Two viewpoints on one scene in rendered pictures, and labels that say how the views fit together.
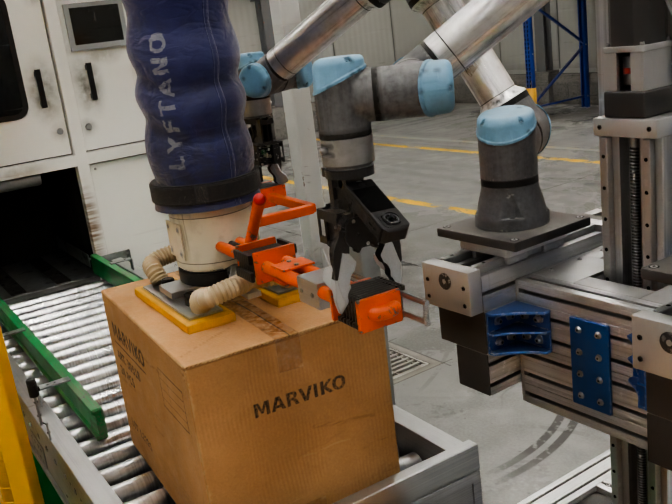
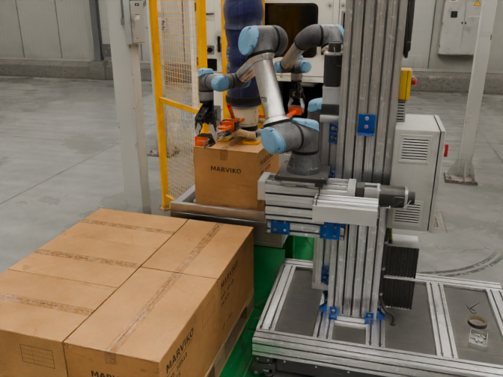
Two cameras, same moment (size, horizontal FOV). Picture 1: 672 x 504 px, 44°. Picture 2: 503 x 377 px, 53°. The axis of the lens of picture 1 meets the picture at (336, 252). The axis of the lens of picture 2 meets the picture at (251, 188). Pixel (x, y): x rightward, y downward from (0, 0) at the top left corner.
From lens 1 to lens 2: 2.08 m
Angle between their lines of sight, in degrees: 45
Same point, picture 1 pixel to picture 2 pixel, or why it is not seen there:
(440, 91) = (214, 84)
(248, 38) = not seen: outside the picture
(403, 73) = (210, 77)
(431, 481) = (260, 218)
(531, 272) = not seen: hidden behind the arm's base
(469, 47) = (242, 74)
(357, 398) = (244, 179)
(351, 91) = (201, 78)
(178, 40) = (231, 50)
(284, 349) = (222, 152)
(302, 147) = (471, 102)
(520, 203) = not seen: hidden behind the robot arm
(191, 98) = (233, 69)
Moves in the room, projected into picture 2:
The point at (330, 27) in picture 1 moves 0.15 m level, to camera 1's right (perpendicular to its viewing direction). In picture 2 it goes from (291, 54) to (311, 55)
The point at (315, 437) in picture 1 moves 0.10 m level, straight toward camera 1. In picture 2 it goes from (228, 185) to (215, 189)
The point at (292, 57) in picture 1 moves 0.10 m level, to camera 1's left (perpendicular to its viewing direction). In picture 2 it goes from (284, 61) to (272, 60)
